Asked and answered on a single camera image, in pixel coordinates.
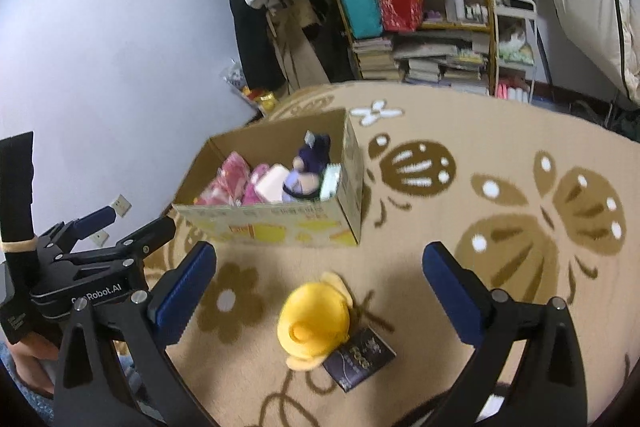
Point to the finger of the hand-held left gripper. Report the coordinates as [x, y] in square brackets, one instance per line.
[150, 232]
[95, 218]

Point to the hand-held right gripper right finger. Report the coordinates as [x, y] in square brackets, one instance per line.
[452, 292]

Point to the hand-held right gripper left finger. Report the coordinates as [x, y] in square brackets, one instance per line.
[182, 292]

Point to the pink plush doll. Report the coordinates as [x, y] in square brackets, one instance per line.
[227, 179]

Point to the dark brown tissue packet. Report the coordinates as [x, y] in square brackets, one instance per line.
[360, 357]

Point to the yellow plush toy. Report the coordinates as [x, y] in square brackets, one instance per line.
[310, 317]

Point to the pink swirl roll plush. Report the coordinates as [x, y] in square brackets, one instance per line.
[272, 184]

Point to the cardboard box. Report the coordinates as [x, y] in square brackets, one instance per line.
[300, 222]

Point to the green tissue packet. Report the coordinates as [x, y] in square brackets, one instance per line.
[331, 179]

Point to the purple plush doll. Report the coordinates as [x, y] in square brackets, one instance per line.
[310, 157]

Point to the pale green soft items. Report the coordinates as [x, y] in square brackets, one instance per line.
[517, 52]

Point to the person's left hand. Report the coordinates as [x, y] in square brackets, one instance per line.
[30, 352]

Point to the beige patterned blanket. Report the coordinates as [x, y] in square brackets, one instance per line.
[450, 267]

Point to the pink bottles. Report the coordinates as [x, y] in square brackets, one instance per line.
[510, 93]

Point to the black hanging coat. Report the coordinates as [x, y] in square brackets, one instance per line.
[255, 47]

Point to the pile of books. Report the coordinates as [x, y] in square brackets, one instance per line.
[425, 69]

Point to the beige hanging coat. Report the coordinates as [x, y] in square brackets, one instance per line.
[305, 57]

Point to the dark hanging garment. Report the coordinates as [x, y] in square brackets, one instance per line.
[330, 47]

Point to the row of toiletry bottles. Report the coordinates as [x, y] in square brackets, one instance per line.
[452, 2]

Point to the teal bag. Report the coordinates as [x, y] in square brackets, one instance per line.
[362, 9]

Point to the white metal cart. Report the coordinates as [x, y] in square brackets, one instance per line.
[515, 2]

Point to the white fabric wardrobe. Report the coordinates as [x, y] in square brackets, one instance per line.
[590, 7]

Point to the white wall socket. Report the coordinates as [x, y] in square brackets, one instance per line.
[101, 238]
[121, 205]

